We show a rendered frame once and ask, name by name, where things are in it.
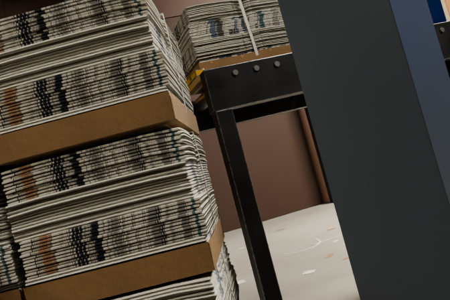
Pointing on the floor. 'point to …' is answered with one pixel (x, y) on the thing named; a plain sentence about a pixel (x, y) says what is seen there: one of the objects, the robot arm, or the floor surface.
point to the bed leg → (246, 205)
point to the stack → (102, 150)
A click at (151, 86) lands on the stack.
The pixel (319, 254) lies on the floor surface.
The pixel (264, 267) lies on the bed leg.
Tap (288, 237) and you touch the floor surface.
